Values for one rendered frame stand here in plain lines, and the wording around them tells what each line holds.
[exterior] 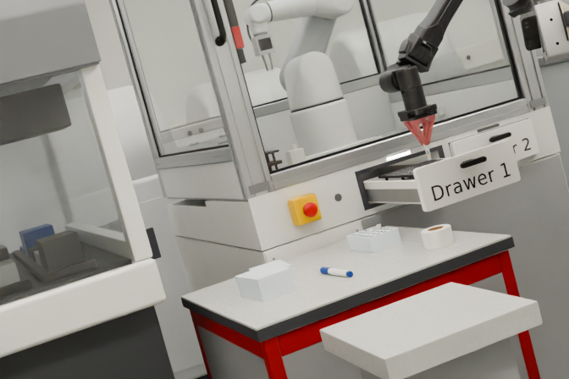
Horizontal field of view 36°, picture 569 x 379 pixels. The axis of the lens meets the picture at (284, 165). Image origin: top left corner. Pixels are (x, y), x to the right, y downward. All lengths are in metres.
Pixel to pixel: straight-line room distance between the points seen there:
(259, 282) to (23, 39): 0.74
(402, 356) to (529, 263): 1.45
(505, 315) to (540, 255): 1.37
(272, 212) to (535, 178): 0.86
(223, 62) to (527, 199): 1.03
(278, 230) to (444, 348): 1.07
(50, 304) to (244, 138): 0.70
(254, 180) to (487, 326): 1.08
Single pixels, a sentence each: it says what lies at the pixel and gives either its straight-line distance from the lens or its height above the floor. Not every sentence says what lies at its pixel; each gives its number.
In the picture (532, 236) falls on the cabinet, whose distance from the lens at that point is 2.80.
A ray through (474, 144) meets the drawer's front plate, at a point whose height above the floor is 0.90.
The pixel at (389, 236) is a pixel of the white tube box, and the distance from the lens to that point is 2.20.
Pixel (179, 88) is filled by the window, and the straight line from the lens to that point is 2.77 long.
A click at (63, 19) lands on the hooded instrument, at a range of 2.04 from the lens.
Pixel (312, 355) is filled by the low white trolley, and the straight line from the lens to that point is 1.82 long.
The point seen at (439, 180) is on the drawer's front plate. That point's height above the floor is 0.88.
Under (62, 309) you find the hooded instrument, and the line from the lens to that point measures 2.02.
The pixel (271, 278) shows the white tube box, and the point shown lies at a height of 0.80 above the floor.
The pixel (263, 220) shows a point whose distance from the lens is 2.38.
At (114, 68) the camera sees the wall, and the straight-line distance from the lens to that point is 5.61.
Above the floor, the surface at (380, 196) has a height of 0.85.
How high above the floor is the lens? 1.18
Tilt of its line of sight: 4 degrees down
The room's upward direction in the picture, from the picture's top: 15 degrees counter-clockwise
